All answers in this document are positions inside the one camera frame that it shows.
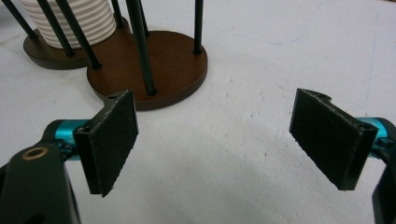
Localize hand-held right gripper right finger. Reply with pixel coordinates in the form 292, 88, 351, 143
289, 88, 390, 191

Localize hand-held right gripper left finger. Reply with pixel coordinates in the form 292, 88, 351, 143
46, 90, 139, 199

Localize brown cup holder black wires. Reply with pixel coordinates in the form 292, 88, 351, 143
0, 0, 209, 111

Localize white ribbed cup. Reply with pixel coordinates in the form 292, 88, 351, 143
20, 0, 117, 49

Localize white foam mat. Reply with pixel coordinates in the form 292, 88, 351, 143
0, 0, 396, 224

